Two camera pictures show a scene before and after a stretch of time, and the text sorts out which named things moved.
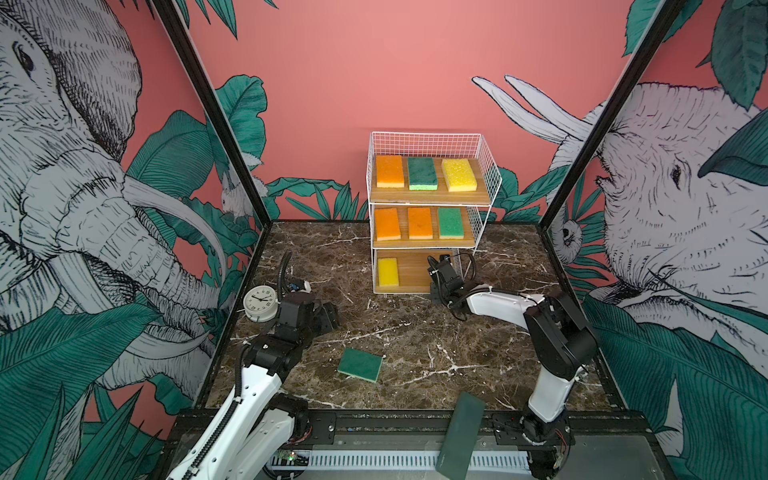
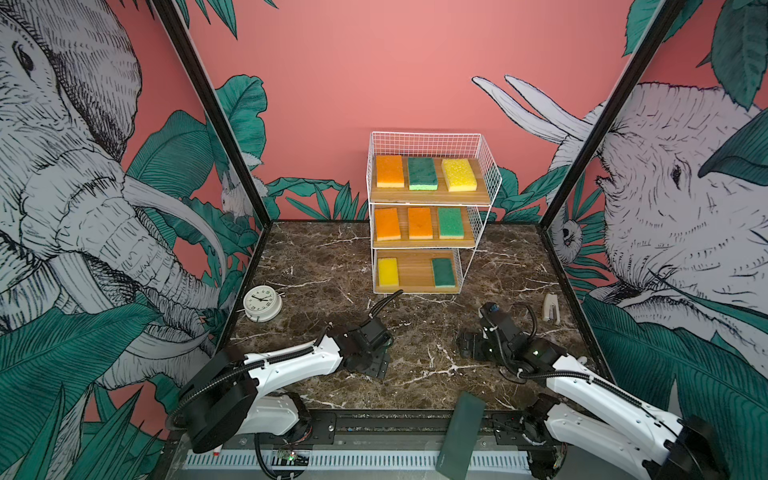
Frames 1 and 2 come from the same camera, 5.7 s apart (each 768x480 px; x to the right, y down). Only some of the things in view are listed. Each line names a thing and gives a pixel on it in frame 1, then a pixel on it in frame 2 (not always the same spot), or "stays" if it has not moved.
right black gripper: (434, 292) to (476, 339)
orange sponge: (419, 223) stays
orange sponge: (389, 171) stays
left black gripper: (327, 316) to (381, 361)
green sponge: (422, 174) stays
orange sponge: (387, 224) stays
